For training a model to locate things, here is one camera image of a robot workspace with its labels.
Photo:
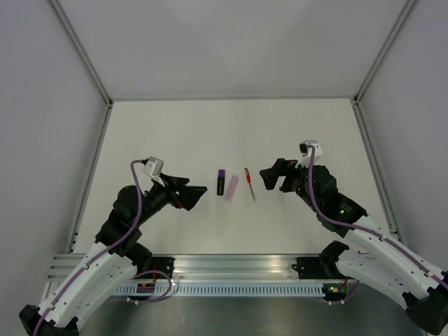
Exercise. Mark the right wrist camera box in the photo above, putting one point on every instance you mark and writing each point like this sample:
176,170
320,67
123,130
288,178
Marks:
310,151

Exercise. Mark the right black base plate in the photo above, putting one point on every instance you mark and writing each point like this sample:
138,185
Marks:
310,268

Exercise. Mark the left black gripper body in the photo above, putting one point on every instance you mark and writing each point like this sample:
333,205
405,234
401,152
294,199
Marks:
171,197

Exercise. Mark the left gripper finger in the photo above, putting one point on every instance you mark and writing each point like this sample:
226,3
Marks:
190,195
175,181

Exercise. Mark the pink marker pen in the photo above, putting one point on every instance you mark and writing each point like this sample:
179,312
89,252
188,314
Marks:
231,189

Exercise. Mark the aluminium front rail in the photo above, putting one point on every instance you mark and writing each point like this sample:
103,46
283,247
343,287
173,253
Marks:
235,267

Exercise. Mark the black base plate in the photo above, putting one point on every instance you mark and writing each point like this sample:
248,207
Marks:
163,264
310,268

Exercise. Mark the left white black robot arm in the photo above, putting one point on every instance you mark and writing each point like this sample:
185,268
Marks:
114,258

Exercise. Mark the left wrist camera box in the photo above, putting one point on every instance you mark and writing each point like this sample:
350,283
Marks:
153,168

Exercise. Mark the right aluminium frame post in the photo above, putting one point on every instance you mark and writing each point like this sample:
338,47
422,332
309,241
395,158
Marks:
386,46

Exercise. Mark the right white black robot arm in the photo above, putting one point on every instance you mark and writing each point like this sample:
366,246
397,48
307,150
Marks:
390,267

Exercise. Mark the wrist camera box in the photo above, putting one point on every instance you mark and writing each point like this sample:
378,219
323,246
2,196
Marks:
153,168
310,151

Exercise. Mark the aluminium frame post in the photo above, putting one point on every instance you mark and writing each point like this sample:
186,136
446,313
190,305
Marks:
67,27
386,46

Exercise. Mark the red ballpoint pen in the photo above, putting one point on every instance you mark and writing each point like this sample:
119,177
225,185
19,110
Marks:
249,181

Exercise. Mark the black purple highlighter pen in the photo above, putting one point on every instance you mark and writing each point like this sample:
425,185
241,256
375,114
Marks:
220,186

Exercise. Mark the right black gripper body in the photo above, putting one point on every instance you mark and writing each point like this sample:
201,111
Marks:
294,176

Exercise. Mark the white slotted cable duct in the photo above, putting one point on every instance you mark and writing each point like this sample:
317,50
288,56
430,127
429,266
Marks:
189,289

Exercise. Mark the left aluminium frame post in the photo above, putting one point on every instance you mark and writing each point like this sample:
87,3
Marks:
67,27

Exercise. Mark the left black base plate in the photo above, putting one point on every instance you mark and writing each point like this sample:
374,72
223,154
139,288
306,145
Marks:
163,264

